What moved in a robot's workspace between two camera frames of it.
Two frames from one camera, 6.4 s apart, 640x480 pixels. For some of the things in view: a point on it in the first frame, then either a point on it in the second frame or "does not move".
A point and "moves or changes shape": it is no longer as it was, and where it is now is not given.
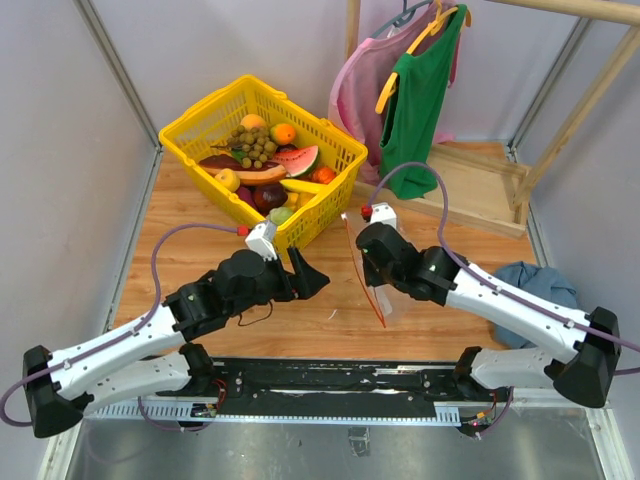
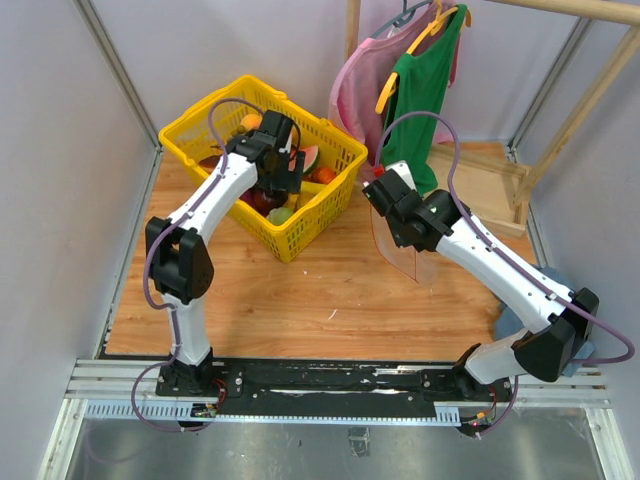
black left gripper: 311,279 → 288,181
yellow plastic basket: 267,158 does not move
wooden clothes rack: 481,182 does not move
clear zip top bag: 384,297 moves or changes shape
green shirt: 412,108 does not move
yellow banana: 302,186 does not move
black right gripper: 372,279 → 401,244
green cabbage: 278,215 does not move
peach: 251,120 does not move
